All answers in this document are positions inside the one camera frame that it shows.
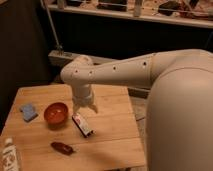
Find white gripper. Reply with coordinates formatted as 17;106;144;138
72;84;98;114

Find red white eraser box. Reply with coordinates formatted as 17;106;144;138
72;113;93;137

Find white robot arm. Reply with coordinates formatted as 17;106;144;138
61;49;213;171

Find wooden table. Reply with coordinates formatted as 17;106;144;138
0;84;146;171

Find dark red oblong object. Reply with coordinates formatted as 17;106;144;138
51;142;74;155

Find blue sponge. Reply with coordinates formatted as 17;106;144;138
20;104;38;122

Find metal lamp pole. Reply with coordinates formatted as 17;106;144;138
43;0;63;53

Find white plastic bottle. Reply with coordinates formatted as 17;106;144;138
2;138;20;171

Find white shelf board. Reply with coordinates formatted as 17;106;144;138
48;5;213;29

